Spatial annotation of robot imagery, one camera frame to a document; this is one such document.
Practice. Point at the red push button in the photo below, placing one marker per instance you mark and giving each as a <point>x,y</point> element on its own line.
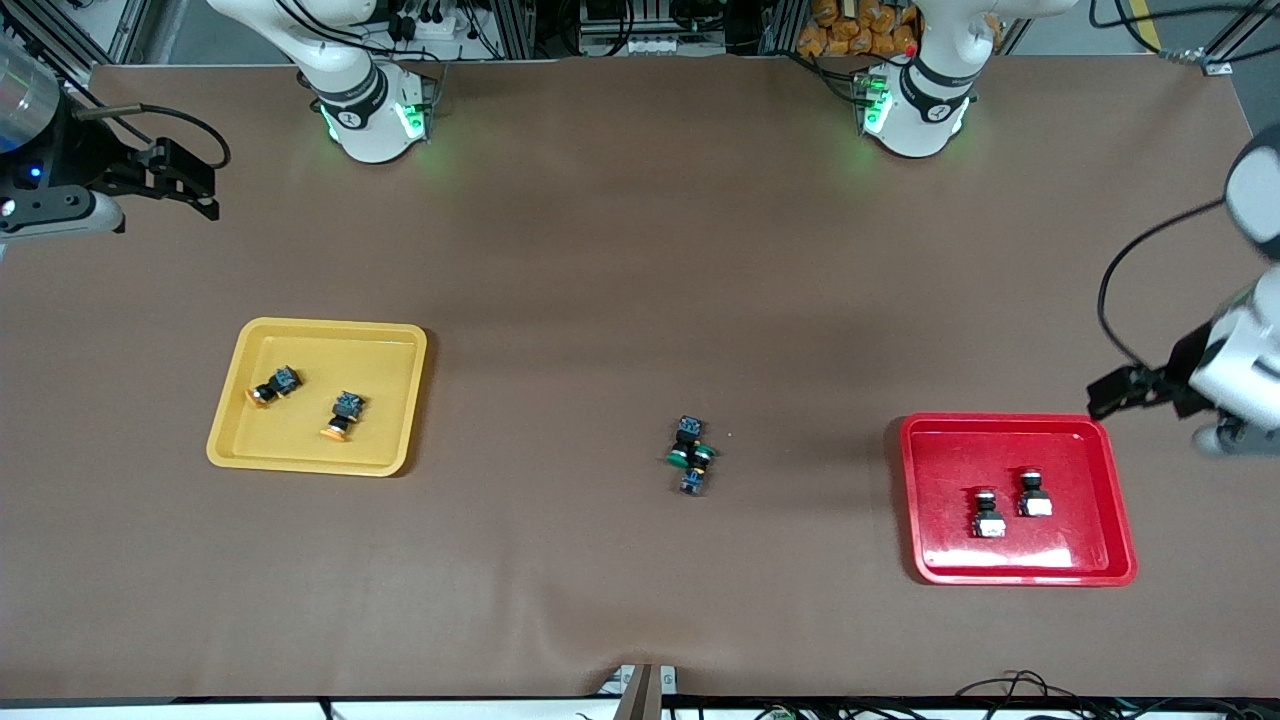
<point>1034,495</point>
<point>989,515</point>

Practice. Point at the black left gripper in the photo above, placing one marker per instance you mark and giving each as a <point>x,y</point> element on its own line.
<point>1180,374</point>

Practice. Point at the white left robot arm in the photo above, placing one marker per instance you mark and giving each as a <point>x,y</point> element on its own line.
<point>920,110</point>

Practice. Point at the yellow push button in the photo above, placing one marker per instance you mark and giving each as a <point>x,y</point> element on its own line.
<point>343,415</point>
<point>275,386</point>

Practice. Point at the white terminal strip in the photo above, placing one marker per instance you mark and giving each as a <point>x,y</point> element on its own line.
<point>637,45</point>

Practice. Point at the orange packaged goods pile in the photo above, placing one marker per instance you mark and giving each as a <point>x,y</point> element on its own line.
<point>850,30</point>

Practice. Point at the yellow plastic tray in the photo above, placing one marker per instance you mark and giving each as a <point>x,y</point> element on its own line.
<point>318,440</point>

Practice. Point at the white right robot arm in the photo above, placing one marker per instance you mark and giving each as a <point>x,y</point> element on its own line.
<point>365,105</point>

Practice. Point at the brown table mat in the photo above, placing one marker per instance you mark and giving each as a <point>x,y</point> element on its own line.
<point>640,250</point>

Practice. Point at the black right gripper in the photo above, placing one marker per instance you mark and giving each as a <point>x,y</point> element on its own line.
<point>84,150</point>

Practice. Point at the metal table edge bracket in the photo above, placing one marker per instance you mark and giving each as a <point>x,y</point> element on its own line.
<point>640,692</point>

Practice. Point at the green push button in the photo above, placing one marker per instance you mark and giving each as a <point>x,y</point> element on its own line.
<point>694,478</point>
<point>684,436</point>

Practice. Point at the red plastic tray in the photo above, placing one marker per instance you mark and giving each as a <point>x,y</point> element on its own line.
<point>1080,480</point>

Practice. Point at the aluminium frame post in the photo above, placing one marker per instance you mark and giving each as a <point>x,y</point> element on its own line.
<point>512,25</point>

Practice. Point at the aluminium frame profile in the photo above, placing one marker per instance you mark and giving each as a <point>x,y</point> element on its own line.
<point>1235,40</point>
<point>90,45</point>

